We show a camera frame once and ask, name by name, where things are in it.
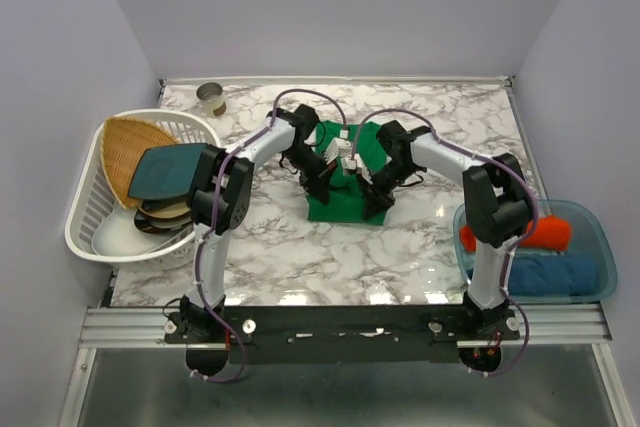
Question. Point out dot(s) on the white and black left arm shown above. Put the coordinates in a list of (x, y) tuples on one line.
[(220, 192)]

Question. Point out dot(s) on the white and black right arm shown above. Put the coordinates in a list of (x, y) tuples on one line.
[(500, 208)]

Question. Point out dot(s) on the clear blue plastic bin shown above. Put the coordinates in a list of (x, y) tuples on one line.
[(588, 239)]

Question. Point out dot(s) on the green t shirt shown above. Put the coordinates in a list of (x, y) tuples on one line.
[(346, 201)]

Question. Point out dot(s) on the dark stacked bowls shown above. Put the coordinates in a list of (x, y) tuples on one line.
[(161, 217)]

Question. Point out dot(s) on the woven wicker tray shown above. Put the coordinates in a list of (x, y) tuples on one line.
[(124, 141)]

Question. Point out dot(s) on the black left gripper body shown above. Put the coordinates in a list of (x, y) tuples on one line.
[(312, 169)]

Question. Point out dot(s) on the aluminium rail frame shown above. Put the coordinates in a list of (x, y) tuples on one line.
[(142, 328)]

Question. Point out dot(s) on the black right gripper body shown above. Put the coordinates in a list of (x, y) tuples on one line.
[(384, 182)]

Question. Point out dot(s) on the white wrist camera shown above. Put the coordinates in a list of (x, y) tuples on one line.
[(352, 164), (339, 147)]

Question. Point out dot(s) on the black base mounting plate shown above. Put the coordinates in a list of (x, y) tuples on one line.
[(341, 334)]

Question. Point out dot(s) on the rolled blue t shirt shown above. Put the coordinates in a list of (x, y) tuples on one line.
[(553, 275)]

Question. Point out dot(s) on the white bowl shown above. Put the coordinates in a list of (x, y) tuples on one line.
[(117, 236)]

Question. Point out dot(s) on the rolled orange t shirt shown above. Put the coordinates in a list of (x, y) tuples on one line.
[(552, 233)]

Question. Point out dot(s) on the white plastic laundry basket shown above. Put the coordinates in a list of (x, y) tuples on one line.
[(93, 200)]

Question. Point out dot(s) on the white table edge trim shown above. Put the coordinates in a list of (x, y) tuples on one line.
[(504, 81)]

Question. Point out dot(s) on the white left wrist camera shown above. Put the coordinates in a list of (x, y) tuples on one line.
[(339, 147)]

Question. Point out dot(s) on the dark teal plate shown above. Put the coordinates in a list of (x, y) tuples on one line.
[(165, 172)]

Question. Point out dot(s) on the metal cup with cork base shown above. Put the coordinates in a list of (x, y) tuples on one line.
[(211, 97)]

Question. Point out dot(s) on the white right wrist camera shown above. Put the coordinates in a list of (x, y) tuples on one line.
[(352, 164)]

